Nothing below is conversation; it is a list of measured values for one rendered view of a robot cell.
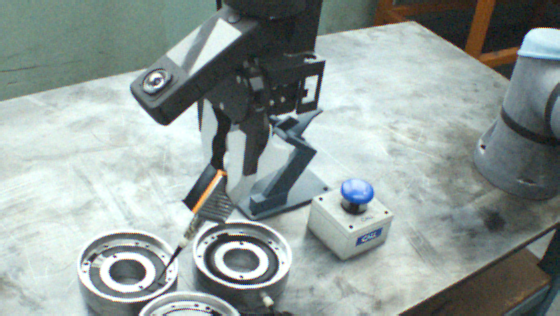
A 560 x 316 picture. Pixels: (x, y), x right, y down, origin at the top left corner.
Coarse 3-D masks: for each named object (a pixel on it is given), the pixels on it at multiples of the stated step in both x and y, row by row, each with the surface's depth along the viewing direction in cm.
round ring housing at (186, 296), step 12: (156, 300) 63; (168, 300) 64; (180, 300) 65; (192, 300) 65; (204, 300) 65; (216, 300) 65; (144, 312) 62; (156, 312) 64; (168, 312) 64; (204, 312) 65; (216, 312) 65; (228, 312) 64
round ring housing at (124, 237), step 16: (96, 240) 69; (112, 240) 71; (128, 240) 71; (144, 240) 71; (160, 240) 70; (80, 256) 66; (112, 256) 69; (128, 256) 69; (160, 256) 70; (80, 272) 65; (112, 272) 69; (128, 272) 70; (144, 272) 69; (176, 272) 67; (80, 288) 65; (112, 288) 65; (128, 288) 66; (176, 288) 68; (96, 304) 64; (112, 304) 63; (128, 304) 63; (144, 304) 64
